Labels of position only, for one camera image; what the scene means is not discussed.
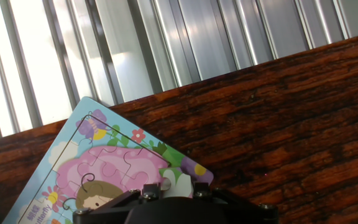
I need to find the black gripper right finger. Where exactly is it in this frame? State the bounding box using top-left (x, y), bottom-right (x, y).
top-left (192, 181), bottom-right (280, 224)

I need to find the white green jigsaw puzzle piece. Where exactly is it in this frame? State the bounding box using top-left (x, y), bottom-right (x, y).
top-left (158, 167), bottom-right (196, 198)

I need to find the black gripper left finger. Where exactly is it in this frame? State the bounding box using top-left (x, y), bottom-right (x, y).
top-left (72, 182), bottom-right (162, 224)

